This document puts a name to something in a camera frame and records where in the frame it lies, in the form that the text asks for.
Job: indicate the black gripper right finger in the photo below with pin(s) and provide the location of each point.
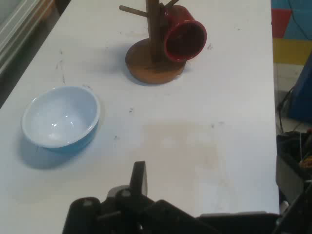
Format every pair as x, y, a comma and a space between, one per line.
243, 224

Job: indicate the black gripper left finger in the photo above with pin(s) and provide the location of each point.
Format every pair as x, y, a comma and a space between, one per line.
139, 178

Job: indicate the black equipment bag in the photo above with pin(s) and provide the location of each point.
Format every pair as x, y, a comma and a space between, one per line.
287, 151

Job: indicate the light blue bowl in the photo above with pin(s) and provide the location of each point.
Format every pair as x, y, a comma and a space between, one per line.
61, 117

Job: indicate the brown wooden mug tree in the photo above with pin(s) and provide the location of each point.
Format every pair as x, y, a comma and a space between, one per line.
153, 70

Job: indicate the dark blue box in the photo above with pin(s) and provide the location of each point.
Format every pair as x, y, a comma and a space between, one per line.
303, 97

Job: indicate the red mug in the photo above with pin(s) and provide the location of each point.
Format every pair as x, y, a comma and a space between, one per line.
187, 17

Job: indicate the cyan foam block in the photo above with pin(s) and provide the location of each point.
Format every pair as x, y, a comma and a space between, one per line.
302, 24

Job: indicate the aluminium rail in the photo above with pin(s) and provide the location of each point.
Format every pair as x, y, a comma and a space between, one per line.
14, 24

